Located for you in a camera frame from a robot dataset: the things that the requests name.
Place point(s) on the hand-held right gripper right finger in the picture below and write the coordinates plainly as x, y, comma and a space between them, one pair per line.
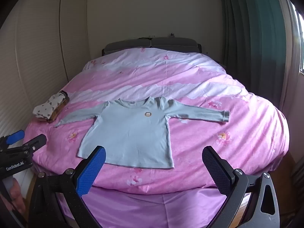
216, 171

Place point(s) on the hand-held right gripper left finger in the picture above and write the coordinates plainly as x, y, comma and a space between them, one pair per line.
91, 171

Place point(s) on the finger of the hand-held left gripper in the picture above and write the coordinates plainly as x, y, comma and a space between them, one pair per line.
15, 136
35, 142

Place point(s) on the light blue long-sleeved shirt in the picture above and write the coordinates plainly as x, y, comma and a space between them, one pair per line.
133, 133

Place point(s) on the person's left hand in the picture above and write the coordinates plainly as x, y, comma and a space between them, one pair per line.
20, 194

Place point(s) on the white printed folded garment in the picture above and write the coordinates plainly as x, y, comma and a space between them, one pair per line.
48, 105

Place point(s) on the brown striped folded garment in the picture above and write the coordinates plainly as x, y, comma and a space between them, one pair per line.
58, 110

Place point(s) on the pink satin bed sheet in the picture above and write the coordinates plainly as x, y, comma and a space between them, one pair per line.
152, 206

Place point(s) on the pink floral duvet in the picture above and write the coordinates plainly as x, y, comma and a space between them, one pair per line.
190, 95

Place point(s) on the cream wardrobe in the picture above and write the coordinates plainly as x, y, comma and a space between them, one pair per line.
35, 57

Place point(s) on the grey padded headboard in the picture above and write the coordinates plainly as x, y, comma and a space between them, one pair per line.
152, 43

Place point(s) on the teal curtain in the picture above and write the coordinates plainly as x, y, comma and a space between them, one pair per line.
251, 33

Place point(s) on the small dark object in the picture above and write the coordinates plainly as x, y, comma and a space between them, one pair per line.
172, 34

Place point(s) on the window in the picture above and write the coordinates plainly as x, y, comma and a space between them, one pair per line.
299, 38

